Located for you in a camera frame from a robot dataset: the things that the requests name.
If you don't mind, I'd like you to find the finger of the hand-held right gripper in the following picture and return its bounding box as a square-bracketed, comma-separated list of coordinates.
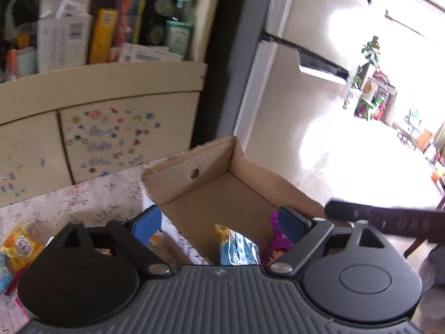
[324, 199, 372, 230]

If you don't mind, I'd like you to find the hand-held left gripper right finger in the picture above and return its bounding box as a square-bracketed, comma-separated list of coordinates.
[266, 206, 393, 279]

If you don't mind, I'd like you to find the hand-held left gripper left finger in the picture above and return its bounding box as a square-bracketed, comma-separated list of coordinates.
[52, 205, 174, 279]

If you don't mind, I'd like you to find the brown cardboard box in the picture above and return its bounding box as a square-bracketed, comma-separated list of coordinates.
[142, 136, 352, 268]

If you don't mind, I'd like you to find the wooden chair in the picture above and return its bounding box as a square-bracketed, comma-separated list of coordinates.
[402, 195, 445, 261]

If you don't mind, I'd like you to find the purple snack packet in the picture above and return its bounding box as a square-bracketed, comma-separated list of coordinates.
[261, 210, 296, 268]

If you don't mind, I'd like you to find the floral tablecloth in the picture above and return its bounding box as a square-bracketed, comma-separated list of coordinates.
[0, 158, 213, 334]

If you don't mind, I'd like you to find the blue and yellow snack packet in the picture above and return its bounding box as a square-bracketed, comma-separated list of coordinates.
[214, 224, 261, 267]

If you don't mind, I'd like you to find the colourful toy shelf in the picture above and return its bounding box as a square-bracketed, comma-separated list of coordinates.
[342, 36, 397, 122]

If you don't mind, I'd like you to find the light blue snack packet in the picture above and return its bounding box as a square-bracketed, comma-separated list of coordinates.
[0, 253, 15, 296]

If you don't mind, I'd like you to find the black metal bar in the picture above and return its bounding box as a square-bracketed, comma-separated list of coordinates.
[260, 30, 350, 85]

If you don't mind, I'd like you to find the flat white medicine box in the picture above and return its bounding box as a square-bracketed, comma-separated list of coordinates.
[117, 43, 185, 64]

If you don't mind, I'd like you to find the beige cabinet with stickers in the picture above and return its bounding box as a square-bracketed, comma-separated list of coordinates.
[0, 0, 226, 209]

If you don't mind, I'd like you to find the yellow box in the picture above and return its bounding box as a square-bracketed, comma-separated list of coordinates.
[88, 8, 119, 65]

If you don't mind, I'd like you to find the white box with barcode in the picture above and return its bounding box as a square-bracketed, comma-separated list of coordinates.
[36, 0, 94, 73]

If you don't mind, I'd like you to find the colourful striped box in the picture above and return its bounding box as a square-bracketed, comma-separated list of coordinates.
[112, 0, 147, 46]

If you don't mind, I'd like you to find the orange tube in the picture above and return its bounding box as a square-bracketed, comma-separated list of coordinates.
[5, 48, 18, 81]

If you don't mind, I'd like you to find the white plastic jug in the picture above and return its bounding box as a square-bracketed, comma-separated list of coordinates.
[3, 0, 40, 42]

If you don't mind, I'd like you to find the white door frame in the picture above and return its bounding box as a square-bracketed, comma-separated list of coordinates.
[232, 0, 300, 147]

